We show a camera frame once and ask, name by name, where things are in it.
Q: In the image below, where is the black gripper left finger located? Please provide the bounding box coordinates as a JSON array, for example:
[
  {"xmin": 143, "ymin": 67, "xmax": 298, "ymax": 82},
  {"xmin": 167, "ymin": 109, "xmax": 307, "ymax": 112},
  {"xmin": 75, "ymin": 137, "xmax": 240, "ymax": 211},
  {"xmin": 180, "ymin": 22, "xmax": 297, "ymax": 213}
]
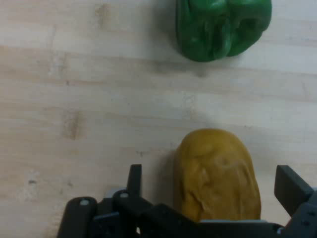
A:
[{"xmin": 56, "ymin": 163, "xmax": 199, "ymax": 238}]

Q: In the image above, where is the green bell pepper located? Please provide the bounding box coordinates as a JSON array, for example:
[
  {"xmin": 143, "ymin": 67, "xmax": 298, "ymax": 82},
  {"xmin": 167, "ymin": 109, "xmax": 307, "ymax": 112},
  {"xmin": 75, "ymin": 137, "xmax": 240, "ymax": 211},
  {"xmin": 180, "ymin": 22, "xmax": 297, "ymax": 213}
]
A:
[{"xmin": 175, "ymin": 0, "xmax": 272, "ymax": 62}]

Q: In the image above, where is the brown potato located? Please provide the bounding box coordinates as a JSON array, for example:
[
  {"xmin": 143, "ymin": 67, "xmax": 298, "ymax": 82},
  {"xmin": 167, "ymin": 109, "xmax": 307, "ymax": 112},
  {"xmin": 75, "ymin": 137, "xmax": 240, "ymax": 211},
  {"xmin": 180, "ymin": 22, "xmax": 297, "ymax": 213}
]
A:
[{"xmin": 173, "ymin": 128, "xmax": 262, "ymax": 222}]

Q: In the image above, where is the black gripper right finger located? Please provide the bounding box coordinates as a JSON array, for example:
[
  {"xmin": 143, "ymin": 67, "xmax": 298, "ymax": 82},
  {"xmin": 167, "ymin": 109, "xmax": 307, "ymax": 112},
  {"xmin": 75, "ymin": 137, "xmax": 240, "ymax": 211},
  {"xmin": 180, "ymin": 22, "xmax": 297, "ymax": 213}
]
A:
[{"xmin": 273, "ymin": 165, "xmax": 317, "ymax": 238}]

